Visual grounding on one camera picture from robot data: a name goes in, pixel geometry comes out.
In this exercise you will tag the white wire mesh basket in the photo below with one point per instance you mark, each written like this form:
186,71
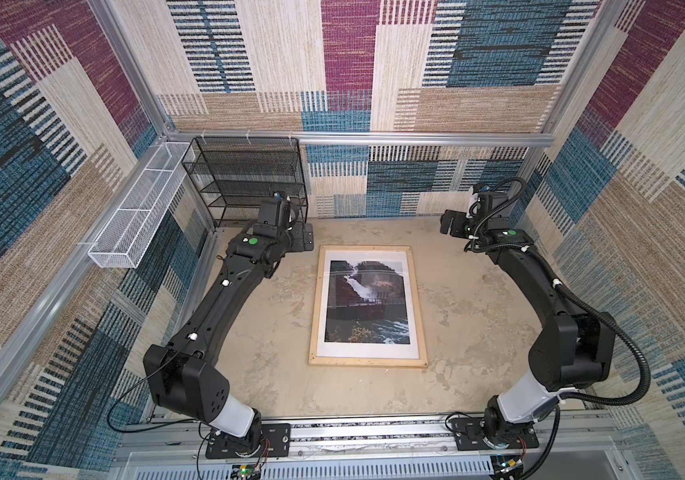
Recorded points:
124,240

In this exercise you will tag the black wire mesh shelf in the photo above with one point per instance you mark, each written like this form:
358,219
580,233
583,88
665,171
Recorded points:
233,175

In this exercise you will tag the black white landscape photo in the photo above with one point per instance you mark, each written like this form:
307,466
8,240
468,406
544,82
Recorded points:
366,351

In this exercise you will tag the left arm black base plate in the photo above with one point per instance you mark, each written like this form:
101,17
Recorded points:
270,438

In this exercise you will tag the light wooden picture frame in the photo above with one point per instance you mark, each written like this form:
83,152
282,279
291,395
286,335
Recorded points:
366,362

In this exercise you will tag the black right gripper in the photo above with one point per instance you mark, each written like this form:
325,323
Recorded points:
457,219

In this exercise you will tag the colour landscape photo underneath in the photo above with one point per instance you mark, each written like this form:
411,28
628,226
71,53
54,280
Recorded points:
366,303

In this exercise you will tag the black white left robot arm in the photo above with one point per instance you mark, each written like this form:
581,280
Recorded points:
182,374

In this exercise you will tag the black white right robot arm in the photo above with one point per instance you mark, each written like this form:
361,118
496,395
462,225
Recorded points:
574,349

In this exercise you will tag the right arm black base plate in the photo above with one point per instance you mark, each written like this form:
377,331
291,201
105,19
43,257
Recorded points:
468,434

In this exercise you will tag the aluminium front rail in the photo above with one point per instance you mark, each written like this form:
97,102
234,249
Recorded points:
419,446

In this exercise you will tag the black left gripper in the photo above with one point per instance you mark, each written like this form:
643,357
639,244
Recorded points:
296,233

